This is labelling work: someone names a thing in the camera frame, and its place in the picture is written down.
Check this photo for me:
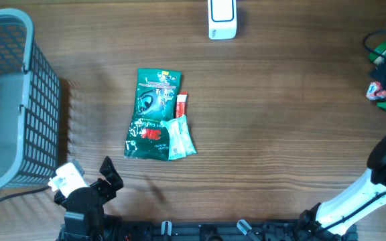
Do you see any small red white packet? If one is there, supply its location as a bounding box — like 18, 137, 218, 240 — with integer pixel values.
366, 82, 386, 100

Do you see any green lid white jar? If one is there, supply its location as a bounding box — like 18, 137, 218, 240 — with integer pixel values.
369, 42, 386, 66

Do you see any pale teal packet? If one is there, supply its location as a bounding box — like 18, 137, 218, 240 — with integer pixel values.
160, 114, 197, 160

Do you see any green 3M product pouch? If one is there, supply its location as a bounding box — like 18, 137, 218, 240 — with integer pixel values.
124, 68, 182, 161

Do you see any red stick packet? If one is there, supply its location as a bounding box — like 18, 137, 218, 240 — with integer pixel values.
176, 92, 188, 118

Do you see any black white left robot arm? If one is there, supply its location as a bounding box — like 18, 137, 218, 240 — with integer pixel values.
48, 156, 124, 240

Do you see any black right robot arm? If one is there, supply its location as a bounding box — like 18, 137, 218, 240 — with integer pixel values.
294, 136, 386, 240

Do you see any white barcode scanner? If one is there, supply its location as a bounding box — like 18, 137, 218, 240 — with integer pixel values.
208, 0, 237, 40

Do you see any grey plastic mesh basket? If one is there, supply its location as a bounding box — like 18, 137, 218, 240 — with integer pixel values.
0, 9, 62, 189

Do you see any black left camera cable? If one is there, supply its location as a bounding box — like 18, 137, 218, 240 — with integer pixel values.
0, 185, 52, 218

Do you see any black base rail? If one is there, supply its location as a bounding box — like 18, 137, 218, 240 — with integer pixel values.
60, 219, 359, 241

